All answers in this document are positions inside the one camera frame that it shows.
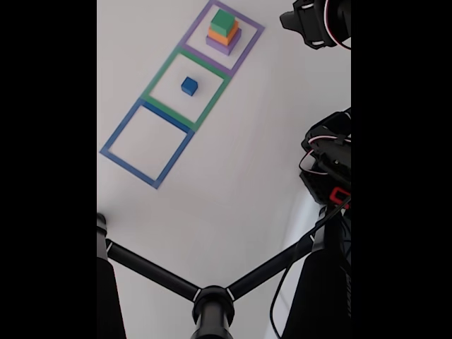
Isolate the large purple block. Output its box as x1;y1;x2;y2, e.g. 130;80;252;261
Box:
205;28;243;57

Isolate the green cube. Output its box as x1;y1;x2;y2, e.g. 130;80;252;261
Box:
210;8;237;33

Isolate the purple tape square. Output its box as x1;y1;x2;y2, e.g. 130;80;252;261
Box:
179;0;266;78

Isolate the red clamp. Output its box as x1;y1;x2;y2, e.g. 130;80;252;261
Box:
330;188;352;209

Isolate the small blue cube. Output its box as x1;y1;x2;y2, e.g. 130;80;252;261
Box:
181;76;198;97

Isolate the blue tape square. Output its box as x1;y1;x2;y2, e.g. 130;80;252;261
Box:
100;98;195;190

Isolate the orange block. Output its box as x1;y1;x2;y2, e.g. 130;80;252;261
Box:
207;20;240;46

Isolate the black tripod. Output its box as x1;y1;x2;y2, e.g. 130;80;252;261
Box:
97;211;352;339

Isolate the green tape square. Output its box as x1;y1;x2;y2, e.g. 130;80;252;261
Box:
141;44;232;132

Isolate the long black cable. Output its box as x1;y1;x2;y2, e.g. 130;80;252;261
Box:
270;196;352;339

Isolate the red white servo cable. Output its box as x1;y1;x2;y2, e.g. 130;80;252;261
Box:
298;135;352;177
323;0;352;50

